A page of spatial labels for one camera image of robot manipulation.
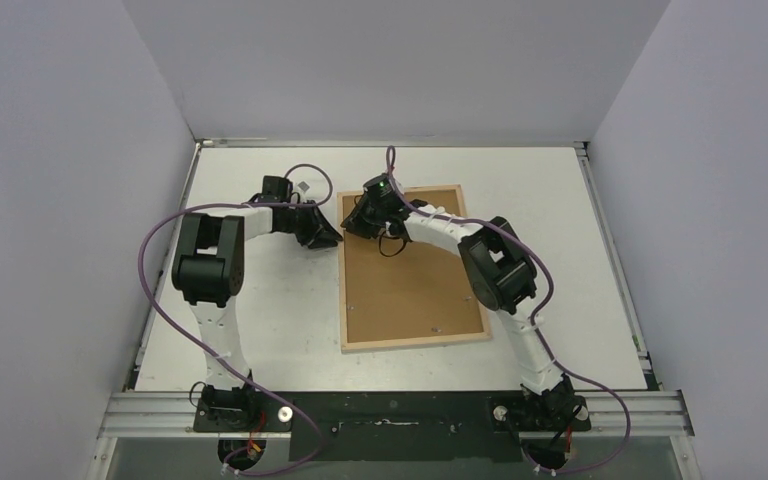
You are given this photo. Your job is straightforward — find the white wooden picture frame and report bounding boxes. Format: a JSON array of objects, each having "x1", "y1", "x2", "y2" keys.
[{"x1": 336, "y1": 184, "x2": 493, "y2": 354}]

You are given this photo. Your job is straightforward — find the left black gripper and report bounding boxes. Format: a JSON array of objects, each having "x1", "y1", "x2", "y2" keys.
[{"x1": 280, "y1": 200, "x2": 343, "y2": 249}]

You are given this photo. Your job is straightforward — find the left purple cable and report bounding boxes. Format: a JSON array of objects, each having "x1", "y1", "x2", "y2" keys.
[{"x1": 137, "y1": 163, "x2": 334, "y2": 478}]

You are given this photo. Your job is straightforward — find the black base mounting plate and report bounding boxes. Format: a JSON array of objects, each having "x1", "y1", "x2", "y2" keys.
[{"x1": 192, "y1": 390, "x2": 592, "y2": 469}]

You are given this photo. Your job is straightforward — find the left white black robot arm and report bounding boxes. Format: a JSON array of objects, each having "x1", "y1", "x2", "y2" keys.
[{"x1": 172, "y1": 176, "x2": 343, "y2": 431}]

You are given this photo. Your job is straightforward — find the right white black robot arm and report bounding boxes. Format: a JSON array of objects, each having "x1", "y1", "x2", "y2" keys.
[{"x1": 342, "y1": 174, "x2": 590, "y2": 431}]

